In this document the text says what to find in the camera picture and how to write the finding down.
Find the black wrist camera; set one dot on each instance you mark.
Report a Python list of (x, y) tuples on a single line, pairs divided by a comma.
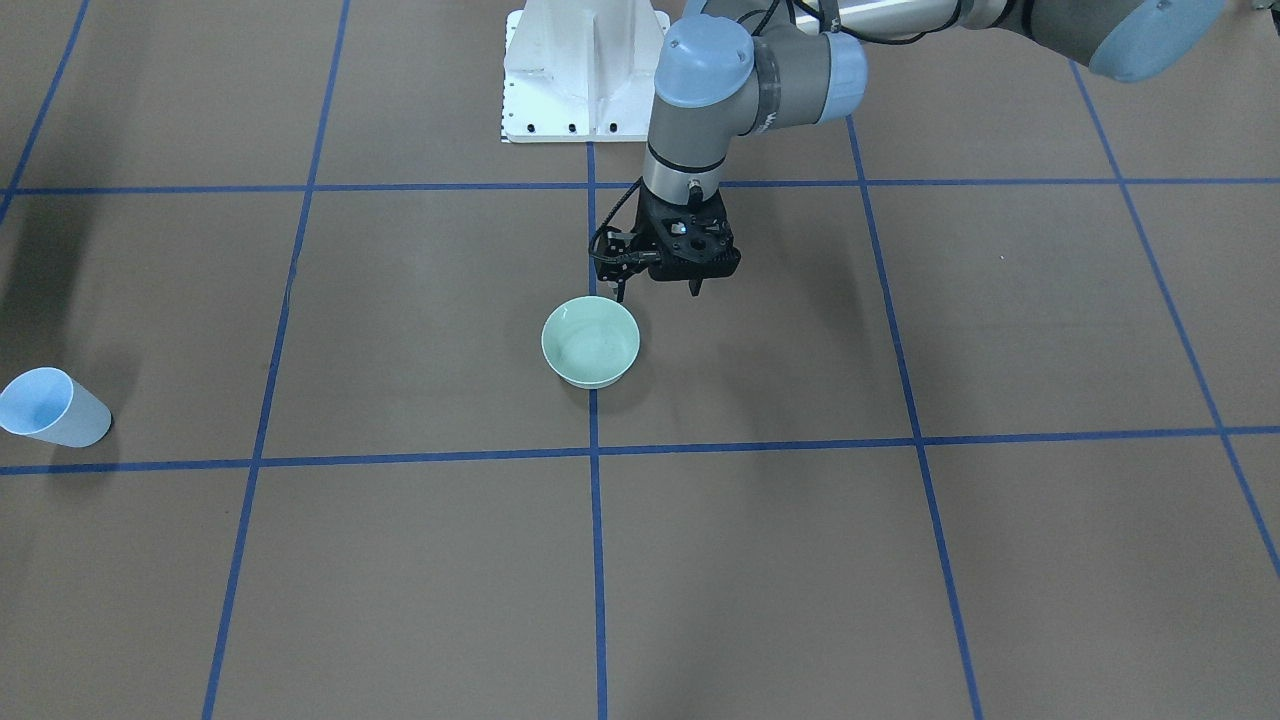
[(617, 256)]

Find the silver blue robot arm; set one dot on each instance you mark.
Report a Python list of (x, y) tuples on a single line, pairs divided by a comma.
[(729, 69)]

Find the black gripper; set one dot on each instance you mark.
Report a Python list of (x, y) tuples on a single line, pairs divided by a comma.
[(655, 232)]

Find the light blue plastic cup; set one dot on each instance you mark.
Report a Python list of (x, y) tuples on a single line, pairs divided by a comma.
[(47, 404)]

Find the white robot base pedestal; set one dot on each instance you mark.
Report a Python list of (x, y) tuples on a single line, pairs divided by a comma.
[(580, 71)]

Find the green bowl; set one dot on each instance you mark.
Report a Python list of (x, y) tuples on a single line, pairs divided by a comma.
[(590, 341)]

